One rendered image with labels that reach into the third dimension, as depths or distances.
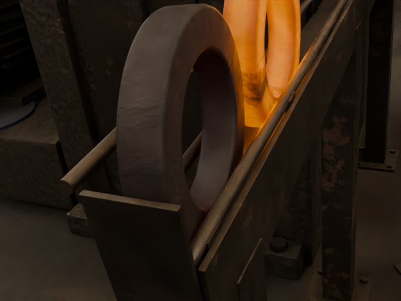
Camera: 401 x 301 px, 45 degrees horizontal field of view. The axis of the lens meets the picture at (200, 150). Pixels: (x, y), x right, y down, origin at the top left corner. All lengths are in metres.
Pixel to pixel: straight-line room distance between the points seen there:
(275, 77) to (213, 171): 0.19
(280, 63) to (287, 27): 0.04
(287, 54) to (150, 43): 0.30
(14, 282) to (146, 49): 1.15
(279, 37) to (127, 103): 0.33
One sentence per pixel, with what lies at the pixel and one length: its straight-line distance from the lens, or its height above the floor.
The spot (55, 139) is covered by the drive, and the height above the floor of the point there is 0.25.
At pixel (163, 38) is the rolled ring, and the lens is 0.32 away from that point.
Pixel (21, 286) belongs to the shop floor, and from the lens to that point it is 1.39.
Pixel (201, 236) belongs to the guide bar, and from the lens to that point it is 0.34.
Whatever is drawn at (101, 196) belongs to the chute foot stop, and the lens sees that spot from 0.32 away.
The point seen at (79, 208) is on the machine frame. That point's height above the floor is 0.07.
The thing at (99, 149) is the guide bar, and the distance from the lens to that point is 0.36.
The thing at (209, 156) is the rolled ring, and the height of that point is 0.63.
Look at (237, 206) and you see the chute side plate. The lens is 0.37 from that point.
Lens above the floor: 0.84
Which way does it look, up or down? 28 degrees down
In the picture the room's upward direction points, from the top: 8 degrees counter-clockwise
